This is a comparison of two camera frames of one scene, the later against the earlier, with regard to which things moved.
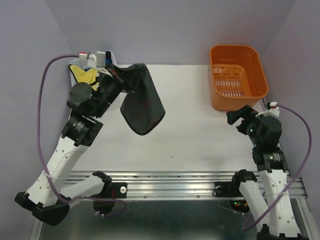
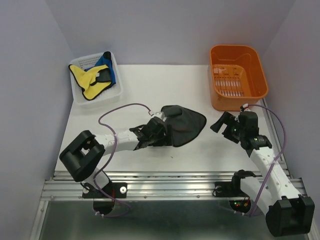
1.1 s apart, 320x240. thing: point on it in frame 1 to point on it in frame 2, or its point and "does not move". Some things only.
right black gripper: x=246 y=111 to x=228 y=119
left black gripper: x=117 y=71 to x=165 y=139
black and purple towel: x=144 y=107 to x=186 y=124
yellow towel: x=87 y=76 does not move
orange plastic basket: x=238 y=76 does not move
